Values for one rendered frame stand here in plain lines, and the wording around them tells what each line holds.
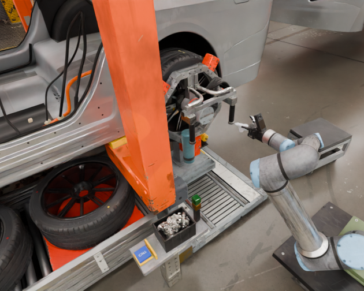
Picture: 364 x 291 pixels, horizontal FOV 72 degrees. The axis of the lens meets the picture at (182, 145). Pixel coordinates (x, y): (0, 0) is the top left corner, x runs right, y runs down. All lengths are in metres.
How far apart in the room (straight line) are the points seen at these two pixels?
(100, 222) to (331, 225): 1.44
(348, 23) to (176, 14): 2.65
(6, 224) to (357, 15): 3.99
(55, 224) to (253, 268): 1.31
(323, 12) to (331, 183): 2.12
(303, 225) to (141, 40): 1.03
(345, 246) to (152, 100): 1.10
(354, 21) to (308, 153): 3.00
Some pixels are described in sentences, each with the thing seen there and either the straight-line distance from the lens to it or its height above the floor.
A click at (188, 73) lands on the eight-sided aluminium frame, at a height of 1.10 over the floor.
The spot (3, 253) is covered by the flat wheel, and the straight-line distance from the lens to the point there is 1.76.
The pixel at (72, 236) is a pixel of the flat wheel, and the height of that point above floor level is 0.44.
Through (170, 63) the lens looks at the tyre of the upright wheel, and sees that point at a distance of 1.66.
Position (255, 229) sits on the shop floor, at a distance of 2.12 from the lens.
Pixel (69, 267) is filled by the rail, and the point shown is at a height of 0.39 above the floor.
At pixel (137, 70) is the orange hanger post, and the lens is 1.00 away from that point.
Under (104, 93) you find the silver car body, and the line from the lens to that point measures 1.59.
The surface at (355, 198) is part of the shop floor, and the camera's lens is 2.60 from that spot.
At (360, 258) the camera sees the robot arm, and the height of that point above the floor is 0.62.
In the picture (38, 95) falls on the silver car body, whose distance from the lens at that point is 2.32.
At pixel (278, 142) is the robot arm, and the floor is 0.83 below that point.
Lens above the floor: 1.76
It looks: 39 degrees down
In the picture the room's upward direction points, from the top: 4 degrees counter-clockwise
